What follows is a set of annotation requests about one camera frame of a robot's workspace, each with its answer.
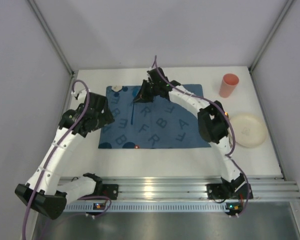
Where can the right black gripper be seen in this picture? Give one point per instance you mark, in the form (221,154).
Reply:
(148,88)

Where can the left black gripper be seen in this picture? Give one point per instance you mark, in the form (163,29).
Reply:
(103,116)

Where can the pink plastic cup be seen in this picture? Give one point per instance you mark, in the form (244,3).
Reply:
(228,85)

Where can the cream round plate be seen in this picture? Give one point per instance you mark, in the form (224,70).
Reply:
(249,130)

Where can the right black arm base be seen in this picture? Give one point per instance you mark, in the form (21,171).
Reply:
(220,192)

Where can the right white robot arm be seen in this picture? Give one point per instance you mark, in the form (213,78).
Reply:
(213,125)

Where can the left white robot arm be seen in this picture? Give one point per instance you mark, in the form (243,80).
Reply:
(42,192)

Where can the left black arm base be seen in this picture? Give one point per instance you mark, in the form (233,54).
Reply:
(110,190)

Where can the gold metal fork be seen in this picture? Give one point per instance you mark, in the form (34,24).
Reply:
(230,137)

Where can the aluminium mounting rail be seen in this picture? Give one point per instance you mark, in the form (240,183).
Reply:
(195,188)

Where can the perforated grey cable duct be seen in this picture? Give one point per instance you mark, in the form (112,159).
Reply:
(164,207)

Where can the left aluminium frame post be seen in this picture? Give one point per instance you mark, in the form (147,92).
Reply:
(51,37)

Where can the aluminium frame post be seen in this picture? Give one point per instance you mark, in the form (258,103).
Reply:
(288,4)
(51,37)

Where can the right aluminium frame post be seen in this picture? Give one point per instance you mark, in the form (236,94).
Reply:
(288,4)

